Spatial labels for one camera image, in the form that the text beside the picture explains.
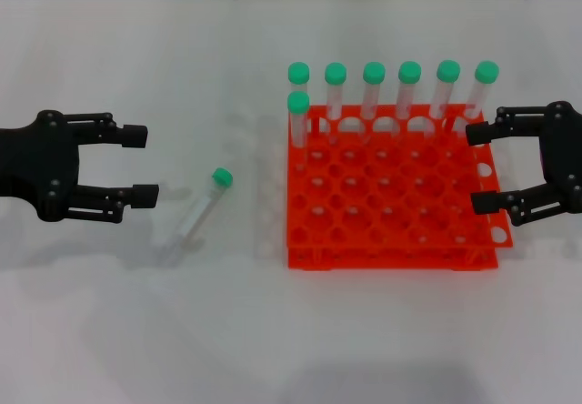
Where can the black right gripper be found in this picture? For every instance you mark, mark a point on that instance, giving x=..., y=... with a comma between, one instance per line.
x=564, y=158

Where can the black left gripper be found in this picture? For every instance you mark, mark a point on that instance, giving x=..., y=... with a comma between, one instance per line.
x=41, y=163

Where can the clear test tube green cap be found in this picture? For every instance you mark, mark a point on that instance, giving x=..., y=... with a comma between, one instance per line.
x=298, y=102
x=409, y=72
x=448, y=70
x=335, y=73
x=197, y=213
x=298, y=72
x=486, y=72
x=374, y=73

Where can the orange test tube rack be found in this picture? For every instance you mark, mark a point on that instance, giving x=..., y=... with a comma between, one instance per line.
x=391, y=222

